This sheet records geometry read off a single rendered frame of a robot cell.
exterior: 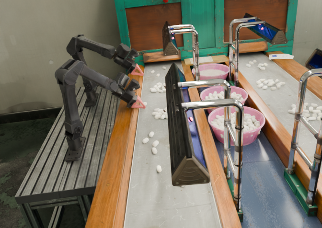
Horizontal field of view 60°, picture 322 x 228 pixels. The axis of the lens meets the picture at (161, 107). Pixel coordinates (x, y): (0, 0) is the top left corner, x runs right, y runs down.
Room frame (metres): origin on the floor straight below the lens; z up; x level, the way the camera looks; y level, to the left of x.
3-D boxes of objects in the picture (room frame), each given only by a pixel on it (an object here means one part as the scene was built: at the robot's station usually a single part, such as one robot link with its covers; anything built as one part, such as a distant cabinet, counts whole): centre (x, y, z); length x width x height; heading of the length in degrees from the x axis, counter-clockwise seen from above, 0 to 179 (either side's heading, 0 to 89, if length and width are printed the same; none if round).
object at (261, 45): (2.14, -0.73, 0.83); 0.30 x 0.06 x 0.07; 88
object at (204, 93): (1.44, -0.36, 0.72); 0.27 x 0.27 x 0.10
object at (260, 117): (1.16, -0.35, 0.72); 0.27 x 0.27 x 0.10
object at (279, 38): (1.70, -0.66, 1.08); 0.62 x 0.08 x 0.07; 178
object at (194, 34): (1.72, -0.18, 0.90); 0.20 x 0.19 x 0.45; 178
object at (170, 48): (1.72, -0.10, 1.08); 0.62 x 0.08 x 0.07; 178
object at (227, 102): (0.75, -0.14, 0.90); 0.20 x 0.19 x 0.45; 178
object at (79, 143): (1.20, 0.46, 0.71); 0.20 x 0.07 x 0.08; 2
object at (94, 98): (1.80, 0.48, 0.71); 0.20 x 0.07 x 0.08; 2
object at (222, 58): (2.10, -0.39, 0.77); 0.33 x 0.15 x 0.01; 88
